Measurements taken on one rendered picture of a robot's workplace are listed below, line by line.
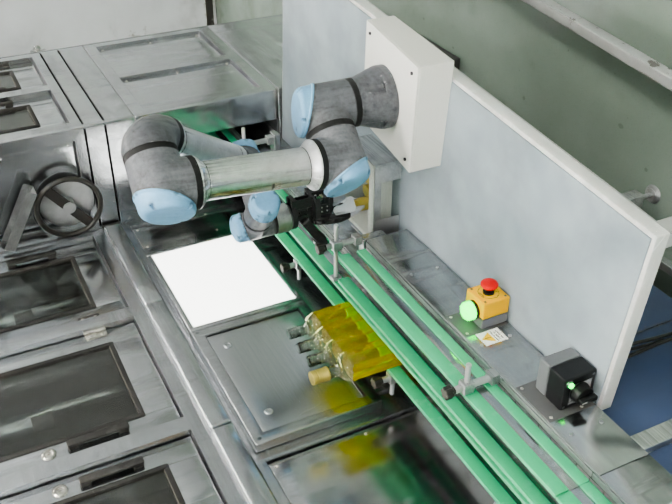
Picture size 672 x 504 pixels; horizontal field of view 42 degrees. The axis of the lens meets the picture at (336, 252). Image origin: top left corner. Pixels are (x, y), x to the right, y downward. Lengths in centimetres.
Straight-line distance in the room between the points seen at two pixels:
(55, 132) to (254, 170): 106
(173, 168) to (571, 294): 84
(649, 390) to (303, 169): 87
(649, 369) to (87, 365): 142
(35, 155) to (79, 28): 287
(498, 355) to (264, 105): 140
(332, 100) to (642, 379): 91
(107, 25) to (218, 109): 283
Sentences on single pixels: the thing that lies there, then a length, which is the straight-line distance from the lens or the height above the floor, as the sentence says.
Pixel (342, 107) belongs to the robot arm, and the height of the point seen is 97.
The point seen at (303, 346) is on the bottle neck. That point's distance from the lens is 214.
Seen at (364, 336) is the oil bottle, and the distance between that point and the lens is 214.
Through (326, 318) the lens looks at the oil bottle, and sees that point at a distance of 219.
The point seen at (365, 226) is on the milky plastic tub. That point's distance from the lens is 237.
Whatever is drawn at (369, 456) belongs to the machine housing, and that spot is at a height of 108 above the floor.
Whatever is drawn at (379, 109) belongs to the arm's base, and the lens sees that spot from 203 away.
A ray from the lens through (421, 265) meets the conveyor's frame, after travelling 217.
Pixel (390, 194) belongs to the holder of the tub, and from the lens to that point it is 230.
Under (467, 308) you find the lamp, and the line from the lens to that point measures 195.
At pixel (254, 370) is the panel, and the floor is 122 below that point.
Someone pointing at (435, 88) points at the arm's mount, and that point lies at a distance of 198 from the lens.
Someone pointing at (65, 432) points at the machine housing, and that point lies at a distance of 227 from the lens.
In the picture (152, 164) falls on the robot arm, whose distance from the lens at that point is 180.
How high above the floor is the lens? 181
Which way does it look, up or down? 22 degrees down
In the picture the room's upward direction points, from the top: 105 degrees counter-clockwise
